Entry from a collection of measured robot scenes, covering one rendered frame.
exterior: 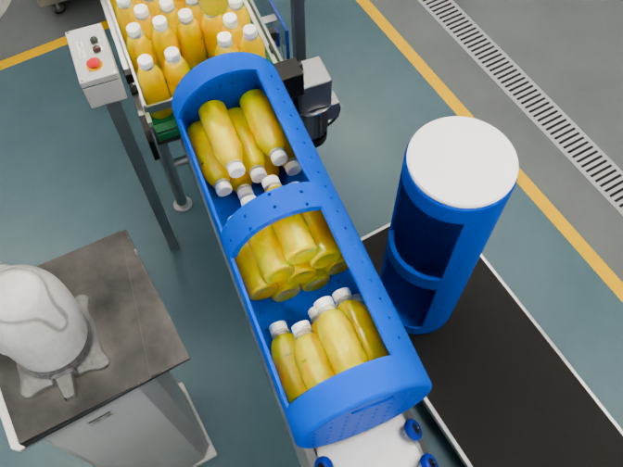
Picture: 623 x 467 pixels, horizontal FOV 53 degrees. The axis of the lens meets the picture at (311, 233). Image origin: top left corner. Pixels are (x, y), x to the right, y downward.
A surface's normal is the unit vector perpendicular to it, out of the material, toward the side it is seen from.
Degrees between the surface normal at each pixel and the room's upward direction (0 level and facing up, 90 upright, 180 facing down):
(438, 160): 0
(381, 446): 0
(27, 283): 7
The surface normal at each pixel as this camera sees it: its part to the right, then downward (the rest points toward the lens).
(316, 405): -0.59, -0.17
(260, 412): -0.01, -0.48
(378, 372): 0.21, -0.55
